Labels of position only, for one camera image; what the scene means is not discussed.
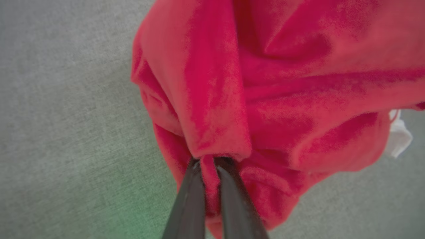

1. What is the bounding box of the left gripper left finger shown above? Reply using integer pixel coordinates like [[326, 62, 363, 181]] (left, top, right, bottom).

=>
[[162, 158, 206, 239]]

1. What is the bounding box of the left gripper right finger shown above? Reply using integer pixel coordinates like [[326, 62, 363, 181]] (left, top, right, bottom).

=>
[[215, 158, 269, 239]]

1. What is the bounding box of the red and white jersey garment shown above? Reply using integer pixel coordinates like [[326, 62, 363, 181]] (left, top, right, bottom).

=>
[[130, 0, 425, 239]]

